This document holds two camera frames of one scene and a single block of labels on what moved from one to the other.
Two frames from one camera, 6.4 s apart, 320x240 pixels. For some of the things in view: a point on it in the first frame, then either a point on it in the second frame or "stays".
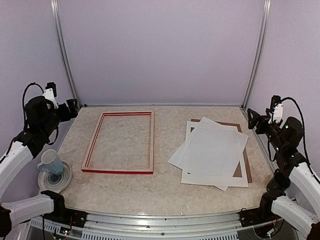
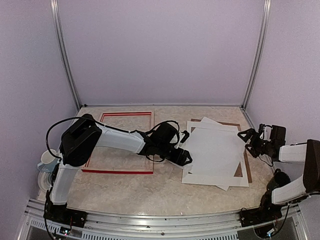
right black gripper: (257, 117) to (251, 132)
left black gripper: (72, 109) to (176, 160)
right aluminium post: (267, 5) stays
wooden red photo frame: (101, 114) stays
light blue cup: (50, 162) stays
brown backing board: (238, 172) stays
